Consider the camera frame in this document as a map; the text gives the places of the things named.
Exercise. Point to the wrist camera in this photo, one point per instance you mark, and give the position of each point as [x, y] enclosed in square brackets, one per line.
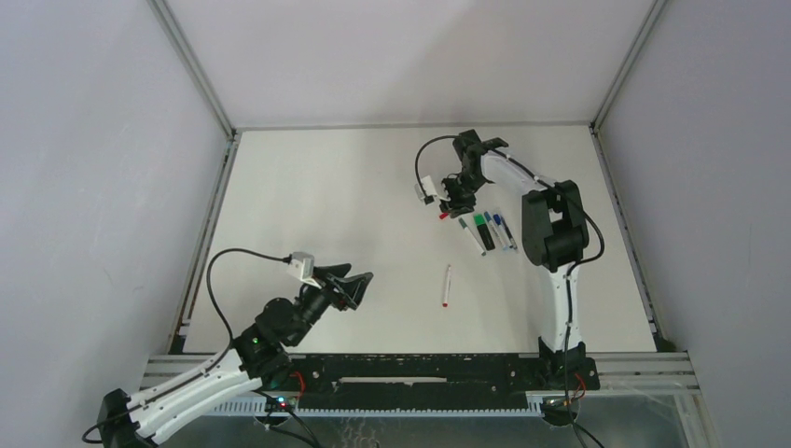
[300, 265]
[426, 190]

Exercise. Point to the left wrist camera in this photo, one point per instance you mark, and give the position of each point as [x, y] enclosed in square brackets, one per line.
[300, 265]

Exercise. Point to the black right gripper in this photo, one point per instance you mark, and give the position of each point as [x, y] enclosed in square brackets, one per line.
[461, 192]

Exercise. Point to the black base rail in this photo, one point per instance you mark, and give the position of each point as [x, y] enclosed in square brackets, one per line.
[425, 383]

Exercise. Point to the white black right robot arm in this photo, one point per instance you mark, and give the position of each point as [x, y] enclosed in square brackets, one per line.
[554, 236]

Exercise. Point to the white marker red tip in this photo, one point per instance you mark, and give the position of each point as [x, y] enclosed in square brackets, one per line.
[446, 287]

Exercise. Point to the black thin pen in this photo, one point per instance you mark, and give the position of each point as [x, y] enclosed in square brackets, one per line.
[509, 238]

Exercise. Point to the white marker green end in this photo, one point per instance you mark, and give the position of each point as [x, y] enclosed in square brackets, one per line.
[474, 239]

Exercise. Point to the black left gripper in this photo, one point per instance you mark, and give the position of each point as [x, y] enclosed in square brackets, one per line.
[333, 291]

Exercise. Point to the black green highlighter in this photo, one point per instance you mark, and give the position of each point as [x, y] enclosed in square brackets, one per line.
[484, 232]

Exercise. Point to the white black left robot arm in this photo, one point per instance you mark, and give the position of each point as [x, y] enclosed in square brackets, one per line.
[254, 360]

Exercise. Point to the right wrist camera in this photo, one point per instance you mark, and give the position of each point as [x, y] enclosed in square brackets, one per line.
[426, 190]

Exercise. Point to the aluminium frame rail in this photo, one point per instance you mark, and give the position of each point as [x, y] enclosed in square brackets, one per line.
[644, 374]

